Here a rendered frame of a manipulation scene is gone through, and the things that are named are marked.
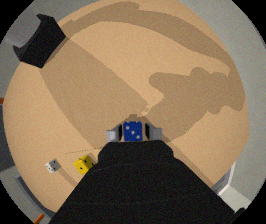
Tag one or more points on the yellow die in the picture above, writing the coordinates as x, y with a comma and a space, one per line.
83, 164

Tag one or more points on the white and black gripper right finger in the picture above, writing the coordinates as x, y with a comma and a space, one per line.
153, 133

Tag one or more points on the white die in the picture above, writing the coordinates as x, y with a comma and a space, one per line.
52, 166

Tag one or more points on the blue die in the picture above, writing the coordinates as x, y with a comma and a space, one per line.
132, 131

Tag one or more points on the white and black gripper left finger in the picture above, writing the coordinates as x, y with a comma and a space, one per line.
115, 134

